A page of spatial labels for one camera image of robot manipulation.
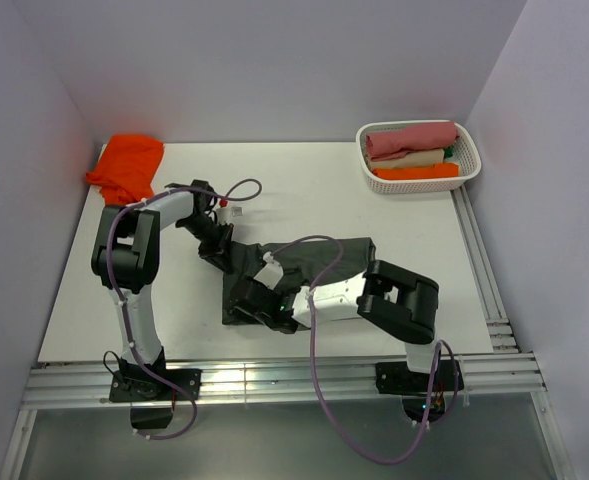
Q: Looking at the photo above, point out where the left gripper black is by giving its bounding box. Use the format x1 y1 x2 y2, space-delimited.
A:
179 215 234 274

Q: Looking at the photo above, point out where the dark grey t shirt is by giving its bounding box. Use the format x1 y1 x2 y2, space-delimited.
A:
222 237 376 326

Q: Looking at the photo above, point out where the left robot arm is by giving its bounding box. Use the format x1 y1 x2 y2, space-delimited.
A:
91 180 239 402

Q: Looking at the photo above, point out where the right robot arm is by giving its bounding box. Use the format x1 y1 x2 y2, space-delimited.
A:
224 260 465 396

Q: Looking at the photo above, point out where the orange t shirt on table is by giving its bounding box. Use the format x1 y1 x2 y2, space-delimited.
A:
85 134 164 205

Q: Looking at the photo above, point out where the rolled pink t shirt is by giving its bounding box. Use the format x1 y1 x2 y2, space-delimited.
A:
365 121 459 159

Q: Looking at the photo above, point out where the rolled beige t shirt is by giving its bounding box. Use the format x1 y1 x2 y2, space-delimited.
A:
366 149 444 171

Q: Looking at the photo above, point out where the rolled orange t shirt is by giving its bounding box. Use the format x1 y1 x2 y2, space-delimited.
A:
372 163 459 181

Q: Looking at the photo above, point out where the white plastic basket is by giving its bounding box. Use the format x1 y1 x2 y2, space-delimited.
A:
355 120 481 194

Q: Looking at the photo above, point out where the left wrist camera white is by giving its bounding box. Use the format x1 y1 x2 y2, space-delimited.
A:
213 200 243 225

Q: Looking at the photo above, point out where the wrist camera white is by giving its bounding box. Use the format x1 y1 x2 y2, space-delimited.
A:
253 252 284 290
213 200 243 225

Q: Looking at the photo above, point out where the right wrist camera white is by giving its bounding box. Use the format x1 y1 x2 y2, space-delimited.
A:
253 252 284 290

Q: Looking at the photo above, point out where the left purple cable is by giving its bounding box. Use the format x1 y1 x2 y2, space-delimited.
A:
102 178 263 442

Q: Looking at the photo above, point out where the purple cable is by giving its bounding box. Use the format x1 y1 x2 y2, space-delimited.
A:
102 178 263 442
268 235 461 466

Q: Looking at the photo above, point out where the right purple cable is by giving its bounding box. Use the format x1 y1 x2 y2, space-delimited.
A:
268 235 461 466

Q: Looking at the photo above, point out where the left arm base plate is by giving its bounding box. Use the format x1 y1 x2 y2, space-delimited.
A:
108 364 202 431

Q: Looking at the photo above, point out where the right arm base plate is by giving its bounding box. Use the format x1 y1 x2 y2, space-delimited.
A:
375 360 465 424

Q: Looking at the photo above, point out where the aluminium rail frame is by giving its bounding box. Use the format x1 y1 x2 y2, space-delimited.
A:
1 189 575 479

